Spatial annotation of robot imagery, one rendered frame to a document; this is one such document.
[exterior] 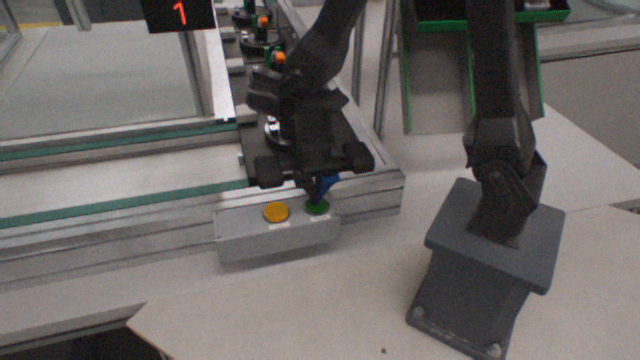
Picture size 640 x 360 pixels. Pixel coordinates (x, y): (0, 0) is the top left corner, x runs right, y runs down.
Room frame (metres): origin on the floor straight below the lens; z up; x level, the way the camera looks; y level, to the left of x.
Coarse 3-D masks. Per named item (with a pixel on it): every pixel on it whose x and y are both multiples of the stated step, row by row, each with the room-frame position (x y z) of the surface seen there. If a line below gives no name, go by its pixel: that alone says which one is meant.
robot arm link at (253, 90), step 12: (252, 72) 0.55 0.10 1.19; (264, 72) 0.54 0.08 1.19; (276, 72) 0.55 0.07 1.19; (288, 72) 0.48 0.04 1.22; (300, 72) 0.47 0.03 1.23; (252, 84) 0.54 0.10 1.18; (264, 84) 0.53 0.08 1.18; (276, 84) 0.49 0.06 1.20; (288, 84) 0.47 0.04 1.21; (300, 84) 0.47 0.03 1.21; (252, 96) 0.53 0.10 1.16; (264, 96) 0.52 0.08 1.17; (276, 96) 0.51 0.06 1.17; (252, 108) 0.53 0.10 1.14; (264, 108) 0.52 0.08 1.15; (276, 108) 0.50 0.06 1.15
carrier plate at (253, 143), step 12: (264, 120) 0.77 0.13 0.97; (336, 120) 0.77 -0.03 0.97; (240, 132) 0.72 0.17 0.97; (252, 132) 0.72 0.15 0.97; (336, 132) 0.72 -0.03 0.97; (348, 132) 0.72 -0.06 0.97; (252, 144) 0.68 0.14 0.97; (264, 144) 0.68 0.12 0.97; (336, 144) 0.68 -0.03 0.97; (252, 156) 0.64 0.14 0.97; (288, 156) 0.64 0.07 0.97; (252, 168) 0.60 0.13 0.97; (348, 168) 0.62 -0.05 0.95; (252, 180) 0.57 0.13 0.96
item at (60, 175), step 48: (0, 144) 0.69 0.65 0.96; (48, 144) 0.70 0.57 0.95; (96, 144) 0.71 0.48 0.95; (144, 144) 0.72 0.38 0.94; (192, 144) 0.75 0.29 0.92; (240, 144) 0.75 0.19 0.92; (0, 192) 0.59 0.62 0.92; (48, 192) 0.59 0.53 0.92; (96, 192) 0.59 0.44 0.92; (144, 192) 0.59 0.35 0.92; (192, 192) 0.56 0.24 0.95
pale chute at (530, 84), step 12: (516, 24) 0.88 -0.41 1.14; (528, 24) 0.85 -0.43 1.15; (528, 36) 0.84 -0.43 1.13; (528, 48) 0.83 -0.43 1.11; (528, 60) 0.81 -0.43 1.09; (528, 72) 0.80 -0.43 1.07; (540, 72) 0.77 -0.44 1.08; (528, 84) 0.78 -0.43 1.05; (540, 84) 0.75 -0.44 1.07; (528, 96) 0.77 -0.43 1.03; (540, 96) 0.73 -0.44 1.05; (528, 108) 0.75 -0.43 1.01; (540, 108) 0.72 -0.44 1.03
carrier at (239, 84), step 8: (280, 48) 1.00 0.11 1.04; (272, 56) 0.95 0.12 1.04; (232, 64) 1.01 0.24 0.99; (240, 64) 1.02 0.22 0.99; (248, 64) 1.06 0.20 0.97; (256, 64) 1.06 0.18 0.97; (264, 64) 1.01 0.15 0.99; (272, 64) 0.95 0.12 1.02; (232, 72) 1.01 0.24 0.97; (240, 72) 1.01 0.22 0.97; (248, 72) 1.01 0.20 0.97; (232, 80) 0.96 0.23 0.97; (240, 80) 0.96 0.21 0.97; (248, 80) 0.96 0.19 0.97; (232, 88) 0.92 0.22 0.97; (240, 88) 0.92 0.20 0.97; (328, 88) 0.92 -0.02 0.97; (232, 96) 0.88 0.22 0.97; (240, 96) 0.88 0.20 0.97; (240, 104) 0.84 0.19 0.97
